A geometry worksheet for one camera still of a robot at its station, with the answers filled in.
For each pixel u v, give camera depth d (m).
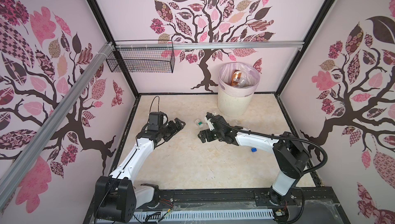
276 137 0.50
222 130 0.68
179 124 0.76
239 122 1.01
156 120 0.64
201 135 0.79
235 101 0.92
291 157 0.47
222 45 0.93
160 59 0.79
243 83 1.03
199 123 0.98
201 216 0.70
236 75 1.00
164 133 0.69
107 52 0.82
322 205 0.72
